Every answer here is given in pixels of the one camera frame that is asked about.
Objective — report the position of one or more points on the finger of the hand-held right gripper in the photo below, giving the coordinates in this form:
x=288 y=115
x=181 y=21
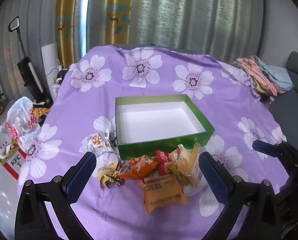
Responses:
x=266 y=148

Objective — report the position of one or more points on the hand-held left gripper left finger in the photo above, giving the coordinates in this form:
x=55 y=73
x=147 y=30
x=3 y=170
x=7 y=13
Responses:
x=81 y=177

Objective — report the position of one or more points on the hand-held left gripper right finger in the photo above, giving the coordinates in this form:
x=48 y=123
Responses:
x=215 y=177

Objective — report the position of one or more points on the gold snack bag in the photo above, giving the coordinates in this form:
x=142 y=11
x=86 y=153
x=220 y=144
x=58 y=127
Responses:
x=109 y=176

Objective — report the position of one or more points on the yellow green snack packet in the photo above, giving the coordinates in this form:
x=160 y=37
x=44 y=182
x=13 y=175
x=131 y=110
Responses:
x=190 y=165

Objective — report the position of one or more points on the small yellow orange packet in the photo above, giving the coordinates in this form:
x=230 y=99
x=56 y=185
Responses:
x=175 y=156

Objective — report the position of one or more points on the cream red-edged packet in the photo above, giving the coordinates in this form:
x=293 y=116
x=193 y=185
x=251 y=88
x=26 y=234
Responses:
x=164 y=192

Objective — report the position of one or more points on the red snack packet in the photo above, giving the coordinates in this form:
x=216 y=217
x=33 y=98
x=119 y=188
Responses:
x=162 y=161

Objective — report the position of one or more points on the orange chip bag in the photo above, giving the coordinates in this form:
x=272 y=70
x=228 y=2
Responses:
x=139 y=166

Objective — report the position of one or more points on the green cardboard box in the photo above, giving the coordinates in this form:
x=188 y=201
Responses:
x=164 y=142

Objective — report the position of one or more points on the white bean snack packet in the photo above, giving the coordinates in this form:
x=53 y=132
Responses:
x=100 y=142

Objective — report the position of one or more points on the grey sofa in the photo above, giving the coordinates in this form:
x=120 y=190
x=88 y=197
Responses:
x=293 y=100

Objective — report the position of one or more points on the pile of folded clothes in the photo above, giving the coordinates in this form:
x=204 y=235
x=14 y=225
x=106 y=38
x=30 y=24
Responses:
x=263 y=75

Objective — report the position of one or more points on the orange patterned snack bag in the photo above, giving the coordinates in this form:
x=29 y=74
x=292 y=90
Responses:
x=40 y=111

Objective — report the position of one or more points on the white plastic bag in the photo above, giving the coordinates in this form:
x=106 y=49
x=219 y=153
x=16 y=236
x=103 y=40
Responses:
x=19 y=115

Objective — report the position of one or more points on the black white patterned object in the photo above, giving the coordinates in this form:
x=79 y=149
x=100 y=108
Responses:
x=59 y=76

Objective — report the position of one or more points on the purple floral tablecloth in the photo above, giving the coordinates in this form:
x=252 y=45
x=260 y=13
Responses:
x=164 y=80

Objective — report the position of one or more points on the black upright vacuum cleaner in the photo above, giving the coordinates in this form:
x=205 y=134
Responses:
x=26 y=70

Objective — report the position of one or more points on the white cabinet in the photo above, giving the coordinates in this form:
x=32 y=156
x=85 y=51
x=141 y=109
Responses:
x=50 y=55

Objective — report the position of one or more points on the grey curtain yellow stripe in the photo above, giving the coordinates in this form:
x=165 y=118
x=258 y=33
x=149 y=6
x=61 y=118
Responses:
x=26 y=30
x=189 y=12

